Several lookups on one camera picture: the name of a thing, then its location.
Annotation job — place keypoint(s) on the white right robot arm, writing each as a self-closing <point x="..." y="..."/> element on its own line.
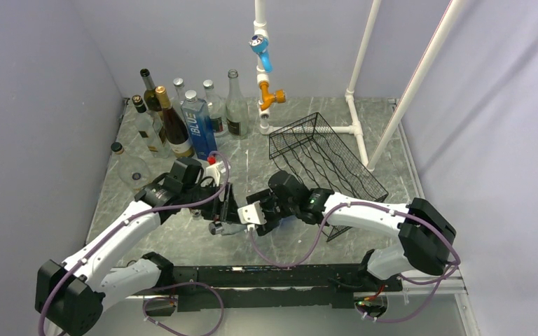
<point x="422" y="238"/>

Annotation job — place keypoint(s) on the clear black-capped bottle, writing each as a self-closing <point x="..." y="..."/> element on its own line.
<point x="150" y="128"/>

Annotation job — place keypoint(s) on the tall clear open-neck bottle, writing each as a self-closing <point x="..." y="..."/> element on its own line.
<point x="237" y="114"/>

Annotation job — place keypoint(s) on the white diagonal pole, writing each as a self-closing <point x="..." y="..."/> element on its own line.
<point x="446" y="23"/>

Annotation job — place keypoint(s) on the orange pipe valve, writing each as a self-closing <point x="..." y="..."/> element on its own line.
<point x="269" y="98"/>

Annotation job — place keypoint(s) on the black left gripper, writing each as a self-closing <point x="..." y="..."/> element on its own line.
<point x="225" y="211"/>

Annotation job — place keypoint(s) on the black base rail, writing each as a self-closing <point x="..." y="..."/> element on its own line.
<point x="256" y="286"/>

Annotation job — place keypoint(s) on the clear blue bottle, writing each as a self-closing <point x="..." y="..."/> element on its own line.
<point x="199" y="124"/>
<point x="217" y="228"/>

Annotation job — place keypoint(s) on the black wire wine rack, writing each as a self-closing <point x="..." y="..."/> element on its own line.
<point x="310" y="149"/>

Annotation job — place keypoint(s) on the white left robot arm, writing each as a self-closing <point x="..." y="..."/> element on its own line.
<point x="72" y="295"/>

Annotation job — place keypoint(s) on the clear bottle dark label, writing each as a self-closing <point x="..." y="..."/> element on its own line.
<point x="179" y="86"/>

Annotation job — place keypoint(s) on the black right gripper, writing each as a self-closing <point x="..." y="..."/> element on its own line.
<point x="263" y="197"/>

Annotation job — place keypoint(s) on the dark green wine bottle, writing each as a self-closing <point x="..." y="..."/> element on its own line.
<point x="150" y="97"/>

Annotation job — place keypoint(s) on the round clear flask bottle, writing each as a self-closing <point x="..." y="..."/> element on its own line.
<point x="132" y="170"/>

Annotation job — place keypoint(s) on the brown gold-capped wine bottle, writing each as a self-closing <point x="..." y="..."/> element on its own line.
<point x="175" y="127"/>

